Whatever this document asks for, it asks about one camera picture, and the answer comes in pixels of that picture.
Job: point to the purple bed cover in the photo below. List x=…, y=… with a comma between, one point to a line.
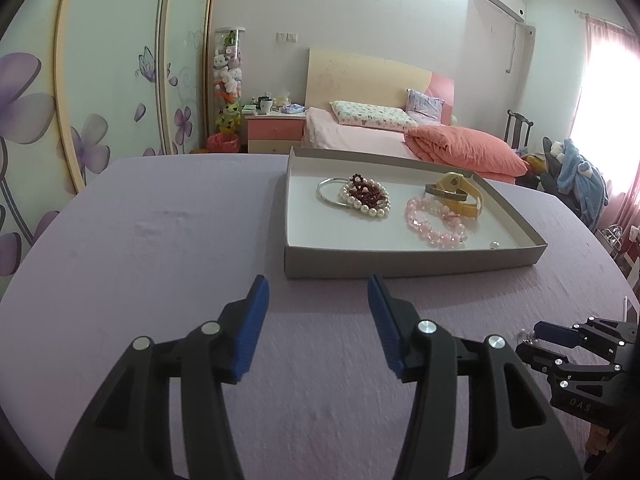
x=157, y=246

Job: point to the pink white nightstand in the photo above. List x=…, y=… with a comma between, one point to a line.
x=274, y=133

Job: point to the pink bed sheet mattress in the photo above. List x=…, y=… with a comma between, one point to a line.
x=323, y=131

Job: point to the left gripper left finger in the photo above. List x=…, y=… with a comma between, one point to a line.
x=124, y=432

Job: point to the purple patterned pillow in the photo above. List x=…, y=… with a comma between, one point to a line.
x=423, y=108

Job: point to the blue plush robe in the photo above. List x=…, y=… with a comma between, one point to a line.
x=579, y=177

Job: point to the grey cardboard tray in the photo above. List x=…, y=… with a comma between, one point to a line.
x=328, y=242

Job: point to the red trash bin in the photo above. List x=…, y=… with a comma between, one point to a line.
x=223, y=143

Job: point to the pink curtain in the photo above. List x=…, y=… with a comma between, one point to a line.
x=606, y=122

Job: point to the white mug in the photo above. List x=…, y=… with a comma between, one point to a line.
x=265, y=104

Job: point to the clear plush toy tube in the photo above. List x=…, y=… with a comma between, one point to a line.
x=226, y=68

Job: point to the folded salmon quilt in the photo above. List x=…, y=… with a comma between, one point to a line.
x=468, y=149

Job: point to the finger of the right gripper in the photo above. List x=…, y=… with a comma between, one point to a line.
x=567, y=337
x=542, y=360

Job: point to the beige pink headboard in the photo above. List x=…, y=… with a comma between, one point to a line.
x=338, y=75

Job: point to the dark wooden chair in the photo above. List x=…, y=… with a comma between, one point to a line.
x=517, y=130

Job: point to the sliding wardrobe with flowers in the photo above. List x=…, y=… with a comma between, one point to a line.
x=85, y=83

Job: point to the yellow green plush toy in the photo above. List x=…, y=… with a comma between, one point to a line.
x=229, y=119

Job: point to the yellow wrist watch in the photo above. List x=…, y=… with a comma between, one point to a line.
x=460, y=195

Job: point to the person's right hand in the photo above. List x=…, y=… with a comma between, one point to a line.
x=597, y=442

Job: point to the pearl earrings cluster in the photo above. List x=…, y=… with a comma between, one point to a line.
x=526, y=337

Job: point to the floral white pillow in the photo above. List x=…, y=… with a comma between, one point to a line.
x=372, y=116

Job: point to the thin silver bangle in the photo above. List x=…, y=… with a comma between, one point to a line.
x=334, y=192

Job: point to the wall power socket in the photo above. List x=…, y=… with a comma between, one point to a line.
x=291, y=37

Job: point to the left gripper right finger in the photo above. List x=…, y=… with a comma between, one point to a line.
x=513, y=431

